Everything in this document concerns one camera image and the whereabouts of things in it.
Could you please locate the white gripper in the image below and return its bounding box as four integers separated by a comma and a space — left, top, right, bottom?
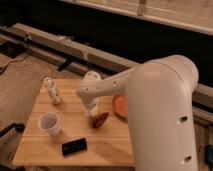
83, 71, 101, 117

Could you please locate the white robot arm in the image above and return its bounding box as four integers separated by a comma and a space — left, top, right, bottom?
77, 55, 199, 171

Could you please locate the brown oval object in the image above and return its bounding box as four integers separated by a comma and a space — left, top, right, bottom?
92, 112, 109, 129

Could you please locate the white plastic bottle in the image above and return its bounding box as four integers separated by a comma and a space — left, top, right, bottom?
44, 77, 61, 105

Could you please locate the wooden table board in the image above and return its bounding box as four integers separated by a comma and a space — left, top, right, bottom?
13, 79, 134, 166

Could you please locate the black rectangular block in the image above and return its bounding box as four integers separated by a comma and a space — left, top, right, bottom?
62, 138, 87, 156

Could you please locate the blue object at right edge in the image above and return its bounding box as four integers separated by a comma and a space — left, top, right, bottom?
204, 145, 213, 171

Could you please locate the black handle on floor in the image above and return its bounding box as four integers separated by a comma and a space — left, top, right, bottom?
0, 123, 25, 137

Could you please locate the black cable on floor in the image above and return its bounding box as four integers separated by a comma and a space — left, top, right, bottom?
0, 53, 31, 76

